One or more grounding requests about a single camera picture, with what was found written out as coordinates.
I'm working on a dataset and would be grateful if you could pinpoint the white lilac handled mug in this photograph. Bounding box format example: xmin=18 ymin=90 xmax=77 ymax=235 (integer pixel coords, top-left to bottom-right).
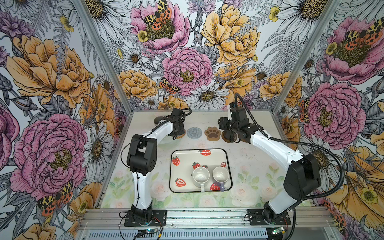
xmin=213 ymin=167 xmax=230 ymax=192

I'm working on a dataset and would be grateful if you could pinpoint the cork paw print coaster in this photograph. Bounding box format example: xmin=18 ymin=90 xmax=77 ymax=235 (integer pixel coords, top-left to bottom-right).
xmin=204 ymin=127 xmax=222 ymax=141

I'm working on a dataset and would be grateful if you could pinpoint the white speckled mug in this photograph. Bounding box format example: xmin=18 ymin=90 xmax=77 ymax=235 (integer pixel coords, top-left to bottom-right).
xmin=192 ymin=167 xmax=210 ymax=193

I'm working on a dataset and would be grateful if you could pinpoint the aluminium corner post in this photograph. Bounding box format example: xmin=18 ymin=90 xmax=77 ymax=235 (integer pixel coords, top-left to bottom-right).
xmin=70 ymin=0 xmax=134 ymax=116
xmin=271 ymin=0 xmax=340 ymax=114

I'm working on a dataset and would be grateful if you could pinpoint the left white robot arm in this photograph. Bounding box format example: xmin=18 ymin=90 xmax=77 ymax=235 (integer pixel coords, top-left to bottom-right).
xmin=126 ymin=109 xmax=192 ymax=224

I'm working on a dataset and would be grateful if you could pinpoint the white strawberry serving tray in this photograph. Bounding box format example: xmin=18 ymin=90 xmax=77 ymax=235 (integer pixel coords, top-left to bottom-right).
xmin=170 ymin=149 xmax=233 ymax=194

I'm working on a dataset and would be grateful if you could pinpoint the grey-blue woven round coaster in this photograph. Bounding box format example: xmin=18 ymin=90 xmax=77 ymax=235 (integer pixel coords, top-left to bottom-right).
xmin=187 ymin=127 xmax=203 ymax=140

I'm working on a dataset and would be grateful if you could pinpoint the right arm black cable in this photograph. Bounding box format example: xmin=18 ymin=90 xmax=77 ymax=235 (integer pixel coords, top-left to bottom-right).
xmin=233 ymin=92 xmax=346 ymax=240

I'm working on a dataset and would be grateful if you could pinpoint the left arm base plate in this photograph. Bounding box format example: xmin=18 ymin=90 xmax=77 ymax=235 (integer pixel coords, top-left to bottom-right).
xmin=124 ymin=210 xmax=168 ymax=227

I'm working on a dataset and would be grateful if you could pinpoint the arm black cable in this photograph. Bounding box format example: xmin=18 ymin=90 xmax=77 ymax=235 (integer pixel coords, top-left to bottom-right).
xmin=233 ymin=92 xmax=346 ymax=240
xmin=118 ymin=107 xmax=193 ymax=240

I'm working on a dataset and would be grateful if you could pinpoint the aluminium front rail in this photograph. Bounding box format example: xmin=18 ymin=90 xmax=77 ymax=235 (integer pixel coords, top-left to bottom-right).
xmin=79 ymin=207 xmax=336 ymax=230

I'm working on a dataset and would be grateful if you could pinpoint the grey mug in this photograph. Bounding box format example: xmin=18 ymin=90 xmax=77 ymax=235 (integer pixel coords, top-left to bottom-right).
xmin=154 ymin=116 xmax=167 ymax=125

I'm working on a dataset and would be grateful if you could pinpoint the black mug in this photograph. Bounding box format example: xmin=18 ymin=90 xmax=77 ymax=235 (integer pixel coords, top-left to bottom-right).
xmin=222 ymin=131 xmax=238 ymax=143

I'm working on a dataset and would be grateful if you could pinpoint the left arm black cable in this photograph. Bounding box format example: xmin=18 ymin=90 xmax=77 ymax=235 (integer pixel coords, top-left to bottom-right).
xmin=118 ymin=107 xmax=193 ymax=240

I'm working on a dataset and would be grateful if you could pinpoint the left aluminium corner post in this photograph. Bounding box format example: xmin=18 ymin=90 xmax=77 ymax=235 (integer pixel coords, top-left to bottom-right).
xmin=70 ymin=0 xmax=134 ymax=116

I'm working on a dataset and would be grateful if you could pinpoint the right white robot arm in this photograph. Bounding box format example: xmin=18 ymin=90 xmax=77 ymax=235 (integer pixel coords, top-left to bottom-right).
xmin=218 ymin=107 xmax=321 ymax=225

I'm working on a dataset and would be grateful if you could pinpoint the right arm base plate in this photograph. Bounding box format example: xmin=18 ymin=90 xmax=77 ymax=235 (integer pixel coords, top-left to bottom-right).
xmin=244 ymin=209 xmax=292 ymax=226

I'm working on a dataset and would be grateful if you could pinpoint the right aluminium corner post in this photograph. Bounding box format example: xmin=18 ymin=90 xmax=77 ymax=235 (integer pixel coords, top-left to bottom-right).
xmin=271 ymin=0 xmax=340 ymax=114

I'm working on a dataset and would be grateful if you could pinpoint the scratched brown wooden round coaster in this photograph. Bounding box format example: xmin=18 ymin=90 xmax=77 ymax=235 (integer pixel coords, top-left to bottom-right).
xmin=222 ymin=133 xmax=234 ymax=143

